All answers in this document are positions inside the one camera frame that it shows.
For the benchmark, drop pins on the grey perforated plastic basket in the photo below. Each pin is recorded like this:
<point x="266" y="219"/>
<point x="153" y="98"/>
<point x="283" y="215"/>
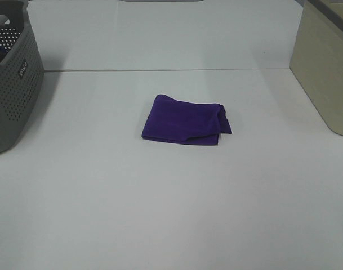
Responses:
<point x="21" y="71"/>

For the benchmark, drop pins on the beige plastic bin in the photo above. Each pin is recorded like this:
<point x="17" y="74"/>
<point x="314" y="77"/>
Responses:
<point x="317" y="59"/>

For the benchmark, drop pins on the purple microfiber towel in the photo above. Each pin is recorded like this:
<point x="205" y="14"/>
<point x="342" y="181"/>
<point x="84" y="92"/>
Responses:
<point x="185" y="123"/>

